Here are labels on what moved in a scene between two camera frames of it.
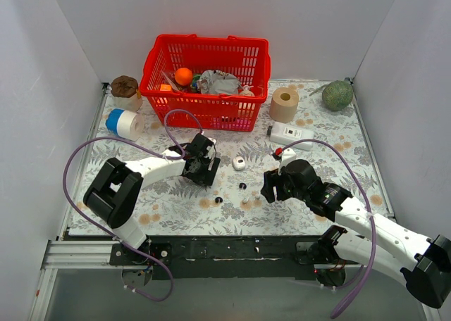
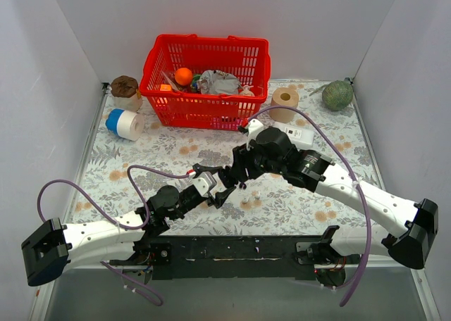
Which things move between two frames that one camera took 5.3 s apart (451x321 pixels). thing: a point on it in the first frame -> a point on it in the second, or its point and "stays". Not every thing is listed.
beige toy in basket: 246,91 stays
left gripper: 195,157 -> 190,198
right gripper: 273,188 -> 238,167
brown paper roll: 283,105 stays
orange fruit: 183,76 stays
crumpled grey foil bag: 216,82 stays
